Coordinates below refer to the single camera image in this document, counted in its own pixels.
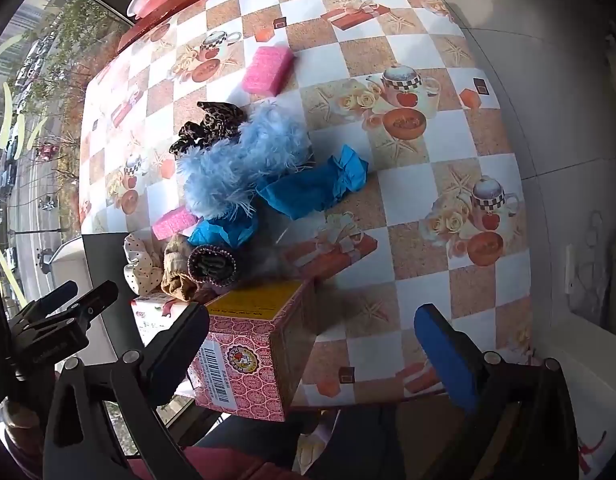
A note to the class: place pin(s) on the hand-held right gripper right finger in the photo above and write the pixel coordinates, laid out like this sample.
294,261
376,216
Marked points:
445,355

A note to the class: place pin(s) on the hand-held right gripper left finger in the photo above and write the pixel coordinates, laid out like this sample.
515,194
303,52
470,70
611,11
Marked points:
175,350

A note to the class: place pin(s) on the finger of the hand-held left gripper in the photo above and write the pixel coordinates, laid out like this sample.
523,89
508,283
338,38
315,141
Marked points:
95,302
57,297

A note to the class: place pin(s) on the grey storage box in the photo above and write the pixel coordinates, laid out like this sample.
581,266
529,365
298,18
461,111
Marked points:
105,265

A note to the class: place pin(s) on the cream polka dot scrunchie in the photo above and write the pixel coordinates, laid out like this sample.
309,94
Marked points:
142,265

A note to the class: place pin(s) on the tan cloth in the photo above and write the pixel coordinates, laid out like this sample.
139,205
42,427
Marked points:
175,272

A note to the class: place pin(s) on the leopard print scrunchie scarf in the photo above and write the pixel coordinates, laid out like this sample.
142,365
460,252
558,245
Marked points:
212,122

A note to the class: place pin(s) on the large pink foam block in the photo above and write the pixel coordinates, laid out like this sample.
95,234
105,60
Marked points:
268,71

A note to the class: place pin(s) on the pink patterned cardboard box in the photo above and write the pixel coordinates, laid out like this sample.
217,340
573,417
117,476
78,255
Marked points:
248,360

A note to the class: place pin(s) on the checked printed tablecloth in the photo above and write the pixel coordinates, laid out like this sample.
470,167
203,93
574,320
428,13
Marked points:
423,270

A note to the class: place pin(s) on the small pink foam block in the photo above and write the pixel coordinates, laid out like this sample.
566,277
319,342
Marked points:
172,224

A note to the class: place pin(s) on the person's dark trousers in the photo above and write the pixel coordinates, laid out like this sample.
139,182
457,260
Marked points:
368,440

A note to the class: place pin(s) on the person's pink garment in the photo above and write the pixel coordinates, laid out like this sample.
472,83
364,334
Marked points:
222,462

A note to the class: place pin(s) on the white printed bag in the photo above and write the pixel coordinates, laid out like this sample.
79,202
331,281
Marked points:
588,400

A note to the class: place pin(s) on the light blue fluffy duster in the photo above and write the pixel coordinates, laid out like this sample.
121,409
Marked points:
248,160

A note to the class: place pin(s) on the blue crinkled cloth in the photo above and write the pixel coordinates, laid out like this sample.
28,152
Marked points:
308,187

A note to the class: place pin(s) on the white wall socket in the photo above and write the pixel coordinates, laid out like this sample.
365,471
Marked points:
569,270

